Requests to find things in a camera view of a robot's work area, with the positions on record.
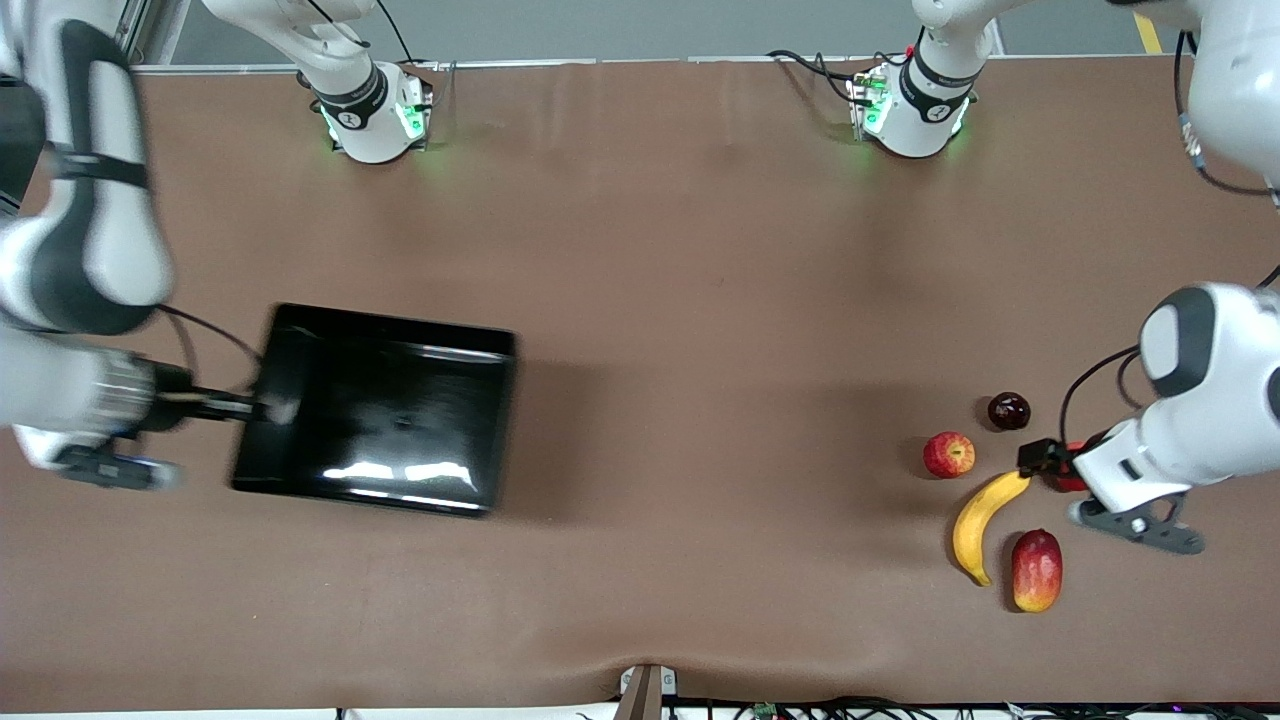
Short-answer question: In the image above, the aluminium frame post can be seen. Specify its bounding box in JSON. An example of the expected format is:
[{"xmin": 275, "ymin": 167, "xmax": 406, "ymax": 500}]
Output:
[{"xmin": 118, "ymin": 0, "xmax": 166, "ymax": 66}]

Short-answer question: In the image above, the black arm base cable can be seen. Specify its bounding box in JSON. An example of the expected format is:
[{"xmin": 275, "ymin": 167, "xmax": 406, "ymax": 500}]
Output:
[
  {"xmin": 375, "ymin": 0, "xmax": 446, "ymax": 71},
  {"xmin": 766, "ymin": 48, "xmax": 871, "ymax": 106}
]

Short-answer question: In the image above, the small red yellow striped apple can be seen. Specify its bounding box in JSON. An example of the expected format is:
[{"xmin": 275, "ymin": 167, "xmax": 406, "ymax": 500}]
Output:
[{"xmin": 922, "ymin": 431, "xmax": 977, "ymax": 480}]

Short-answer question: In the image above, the black left arm base cable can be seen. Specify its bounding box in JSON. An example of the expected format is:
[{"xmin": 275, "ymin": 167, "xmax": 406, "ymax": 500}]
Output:
[{"xmin": 766, "ymin": 48, "xmax": 871, "ymax": 106}]

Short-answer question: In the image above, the black rectangular plastic tray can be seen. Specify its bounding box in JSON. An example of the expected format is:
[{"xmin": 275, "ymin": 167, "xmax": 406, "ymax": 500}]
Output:
[{"xmin": 230, "ymin": 303, "xmax": 519, "ymax": 518}]

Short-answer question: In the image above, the yellow banana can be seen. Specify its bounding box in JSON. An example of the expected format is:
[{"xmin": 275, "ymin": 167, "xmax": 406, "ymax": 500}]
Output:
[{"xmin": 951, "ymin": 470, "xmax": 1033, "ymax": 588}]

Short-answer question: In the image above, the silver table edge rail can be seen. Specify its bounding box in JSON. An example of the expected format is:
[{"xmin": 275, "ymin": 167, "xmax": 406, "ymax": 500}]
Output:
[{"xmin": 135, "ymin": 55, "xmax": 1181, "ymax": 76}]

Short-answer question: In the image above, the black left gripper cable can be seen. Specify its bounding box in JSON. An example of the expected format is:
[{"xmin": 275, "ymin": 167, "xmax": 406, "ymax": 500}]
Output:
[{"xmin": 1058, "ymin": 30, "xmax": 1280, "ymax": 448}]

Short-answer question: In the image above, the red yellow mango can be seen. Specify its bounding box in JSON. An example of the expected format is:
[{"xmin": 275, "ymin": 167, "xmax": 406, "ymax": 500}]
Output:
[{"xmin": 1010, "ymin": 528, "xmax": 1064, "ymax": 614}]

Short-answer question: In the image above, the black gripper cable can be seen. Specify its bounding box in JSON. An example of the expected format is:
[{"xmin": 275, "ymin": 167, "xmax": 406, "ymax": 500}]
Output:
[
  {"xmin": 158, "ymin": 303, "xmax": 263, "ymax": 373},
  {"xmin": 1058, "ymin": 30, "xmax": 1280, "ymax": 448}
]

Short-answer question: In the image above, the black right arm base cable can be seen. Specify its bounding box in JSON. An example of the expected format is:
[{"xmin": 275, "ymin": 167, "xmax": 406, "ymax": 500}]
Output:
[{"xmin": 375, "ymin": 0, "xmax": 446, "ymax": 71}]

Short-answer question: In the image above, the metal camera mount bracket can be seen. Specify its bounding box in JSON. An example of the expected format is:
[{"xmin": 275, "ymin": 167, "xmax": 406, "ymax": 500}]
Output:
[{"xmin": 612, "ymin": 663, "xmax": 679, "ymax": 720}]

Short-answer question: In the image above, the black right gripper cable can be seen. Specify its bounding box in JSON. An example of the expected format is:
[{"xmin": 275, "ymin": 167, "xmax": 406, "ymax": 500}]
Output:
[{"xmin": 158, "ymin": 303, "xmax": 263, "ymax": 373}]

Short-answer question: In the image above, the dark purple plum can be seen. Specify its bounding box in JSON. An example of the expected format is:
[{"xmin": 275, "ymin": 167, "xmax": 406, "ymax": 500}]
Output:
[{"xmin": 987, "ymin": 391, "xmax": 1032, "ymax": 433}]

